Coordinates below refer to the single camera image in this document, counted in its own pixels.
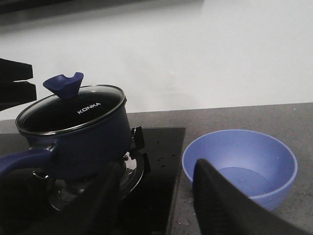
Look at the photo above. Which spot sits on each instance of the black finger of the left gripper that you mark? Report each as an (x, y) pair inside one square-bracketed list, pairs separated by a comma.
[(14, 71), (16, 93)]

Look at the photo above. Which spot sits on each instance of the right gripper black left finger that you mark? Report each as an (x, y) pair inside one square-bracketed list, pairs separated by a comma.
[(24, 209)]

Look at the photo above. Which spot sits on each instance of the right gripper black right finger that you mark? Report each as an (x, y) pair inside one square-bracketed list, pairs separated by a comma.
[(221, 209)]

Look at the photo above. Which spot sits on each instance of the glass lid with blue knob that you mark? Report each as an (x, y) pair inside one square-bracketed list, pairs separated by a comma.
[(70, 107)]

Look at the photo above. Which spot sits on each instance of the blue plastic bowl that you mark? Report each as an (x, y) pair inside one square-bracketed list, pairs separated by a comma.
[(259, 165)]

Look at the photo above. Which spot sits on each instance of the blue cooking pot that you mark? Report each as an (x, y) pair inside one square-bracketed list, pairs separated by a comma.
[(76, 154)]

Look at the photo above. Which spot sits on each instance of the black glass gas stove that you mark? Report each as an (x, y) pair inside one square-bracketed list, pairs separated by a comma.
[(147, 187)]

